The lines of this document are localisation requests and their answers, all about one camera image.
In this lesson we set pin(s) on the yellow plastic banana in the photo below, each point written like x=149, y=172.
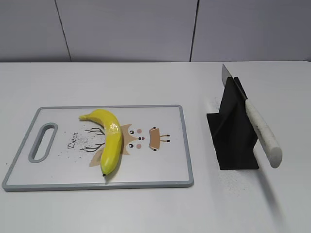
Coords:
x=113, y=138

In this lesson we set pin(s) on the black knife stand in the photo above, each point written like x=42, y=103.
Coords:
x=233, y=135

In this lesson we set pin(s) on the white grey-rimmed cutting board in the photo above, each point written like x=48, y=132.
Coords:
x=61, y=152

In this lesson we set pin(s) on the white-handled kitchen knife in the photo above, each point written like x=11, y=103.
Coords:
x=265, y=135

